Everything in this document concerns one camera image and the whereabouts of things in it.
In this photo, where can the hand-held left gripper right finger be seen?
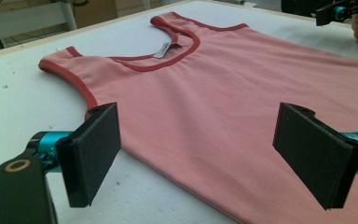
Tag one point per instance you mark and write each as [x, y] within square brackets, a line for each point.
[317, 158]

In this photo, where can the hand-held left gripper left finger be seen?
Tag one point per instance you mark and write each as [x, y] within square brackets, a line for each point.
[90, 155]

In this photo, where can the pink tank top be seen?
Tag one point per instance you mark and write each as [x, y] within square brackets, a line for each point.
[199, 109]

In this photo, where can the white foam mat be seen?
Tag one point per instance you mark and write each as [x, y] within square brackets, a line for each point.
[18, 99]

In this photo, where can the large cardboard box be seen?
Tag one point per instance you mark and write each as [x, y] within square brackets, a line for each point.
[94, 12]

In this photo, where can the white desk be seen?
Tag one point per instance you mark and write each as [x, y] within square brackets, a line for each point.
[28, 15]

